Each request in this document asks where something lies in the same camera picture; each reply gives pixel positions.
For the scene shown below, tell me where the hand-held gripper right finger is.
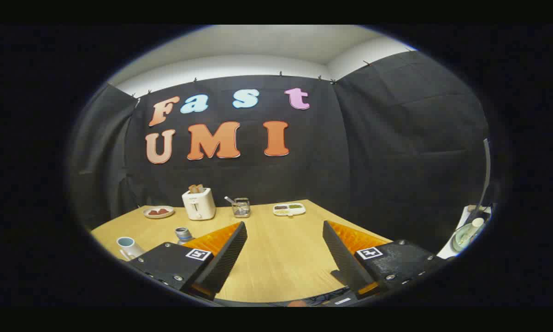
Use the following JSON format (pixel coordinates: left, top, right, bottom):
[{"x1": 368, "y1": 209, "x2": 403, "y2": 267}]
[{"x1": 323, "y1": 220, "x2": 447, "y2": 300}]

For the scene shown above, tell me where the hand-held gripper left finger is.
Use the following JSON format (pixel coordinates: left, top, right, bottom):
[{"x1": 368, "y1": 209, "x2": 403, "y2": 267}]
[{"x1": 125, "y1": 221, "x2": 248, "y2": 301}]

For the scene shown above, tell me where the white cup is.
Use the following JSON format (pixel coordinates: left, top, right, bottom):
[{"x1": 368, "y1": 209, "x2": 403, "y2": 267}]
[{"x1": 117, "y1": 237, "x2": 146, "y2": 262}]

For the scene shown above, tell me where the wooden table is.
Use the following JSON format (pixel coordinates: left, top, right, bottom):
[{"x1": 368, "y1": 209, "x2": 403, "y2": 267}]
[{"x1": 91, "y1": 199, "x2": 393, "y2": 304}]

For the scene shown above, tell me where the white toaster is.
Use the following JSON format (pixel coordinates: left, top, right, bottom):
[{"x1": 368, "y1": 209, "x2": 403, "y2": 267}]
[{"x1": 182, "y1": 187, "x2": 216, "y2": 221}]

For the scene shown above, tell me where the round white plate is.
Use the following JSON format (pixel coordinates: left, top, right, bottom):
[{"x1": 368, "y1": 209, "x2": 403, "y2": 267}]
[{"x1": 143, "y1": 206, "x2": 176, "y2": 219}]

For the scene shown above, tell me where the white divided snack tray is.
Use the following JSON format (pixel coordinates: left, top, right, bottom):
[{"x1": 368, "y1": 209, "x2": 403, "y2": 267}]
[{"x1": 273, "y1": 203, "x2": 306, "y2": 217}]

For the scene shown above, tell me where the white side table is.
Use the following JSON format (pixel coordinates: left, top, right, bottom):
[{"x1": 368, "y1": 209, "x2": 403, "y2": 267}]
[{"x1": 437, "y1": 205, "x2": 491, "y2": 260}]

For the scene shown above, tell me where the black backdrop cloth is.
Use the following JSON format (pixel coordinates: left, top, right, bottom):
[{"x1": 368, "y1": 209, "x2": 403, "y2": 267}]
[{"x1": 69, "y1": 50, "x2": 491, "y2": 254}]

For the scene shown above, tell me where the pale green bowl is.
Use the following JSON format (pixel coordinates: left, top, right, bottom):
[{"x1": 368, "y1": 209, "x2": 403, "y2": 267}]
[{"x1": 453, "y1": 223, "x2": 482, "y2": 252}]

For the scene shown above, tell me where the wire utensil holder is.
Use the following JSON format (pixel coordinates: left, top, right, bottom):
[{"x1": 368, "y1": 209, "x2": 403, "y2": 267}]
[{"x1": 232, "y1": 198, "x2": 251, "y2": 218}]

